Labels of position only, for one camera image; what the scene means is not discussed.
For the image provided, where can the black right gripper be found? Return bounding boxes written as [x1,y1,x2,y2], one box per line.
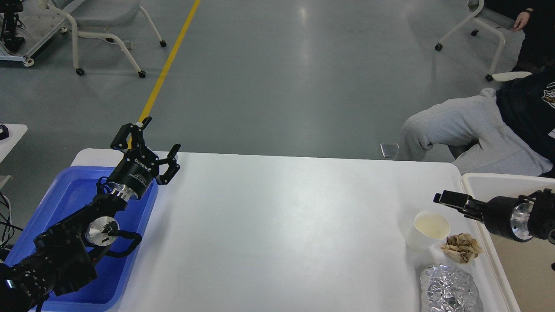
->
[433,190,535,242]

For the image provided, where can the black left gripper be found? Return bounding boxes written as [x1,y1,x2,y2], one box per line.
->
[107,116,182,200]

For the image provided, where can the white paper cup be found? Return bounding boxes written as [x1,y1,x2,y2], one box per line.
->
[405,211,451,252]

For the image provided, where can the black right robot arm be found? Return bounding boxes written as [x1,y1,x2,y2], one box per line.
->
[433,189,555,244]

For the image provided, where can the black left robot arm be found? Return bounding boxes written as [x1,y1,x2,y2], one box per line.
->
[1,116,181,312]

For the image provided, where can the second person's hand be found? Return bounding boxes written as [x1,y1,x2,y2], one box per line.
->
[511,11,531,32]

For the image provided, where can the crumpled brown paper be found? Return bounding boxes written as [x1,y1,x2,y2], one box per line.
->
[441,233,483,264]

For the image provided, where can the blue plastic bin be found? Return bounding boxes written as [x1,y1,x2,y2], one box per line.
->
[5,166,158,312]

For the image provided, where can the seated person grey trousers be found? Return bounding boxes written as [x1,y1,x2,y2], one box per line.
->
[394,68,555,176]

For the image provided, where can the small grey floor plate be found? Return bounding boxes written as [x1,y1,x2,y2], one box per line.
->
[380,143,399,159]

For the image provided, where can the crumpled aluminium foil ball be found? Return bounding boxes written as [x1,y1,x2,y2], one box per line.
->
[420,264,484,312]

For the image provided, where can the white plastic bin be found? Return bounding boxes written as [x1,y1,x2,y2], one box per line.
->
[462,173,555,312]

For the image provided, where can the white side table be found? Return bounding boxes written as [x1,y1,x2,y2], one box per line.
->
[0,123,28,162]

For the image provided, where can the black device on side table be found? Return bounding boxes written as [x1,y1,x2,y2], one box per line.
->
[0,124,10,140]

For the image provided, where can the white chair left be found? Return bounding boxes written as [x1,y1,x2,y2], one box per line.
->
[39,0,167,78]

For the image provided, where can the white chair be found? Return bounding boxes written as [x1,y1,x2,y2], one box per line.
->
[39,0,167,78]
[435,0,523,81]

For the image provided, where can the white equipment cart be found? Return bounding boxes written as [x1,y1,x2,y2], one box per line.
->
[0,0,65,67]

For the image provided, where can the white chair right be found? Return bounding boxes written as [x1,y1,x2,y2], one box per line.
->
[435,0,523,81]

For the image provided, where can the black cables at left edge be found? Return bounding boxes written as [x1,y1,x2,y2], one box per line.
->
[0,191,22,260]

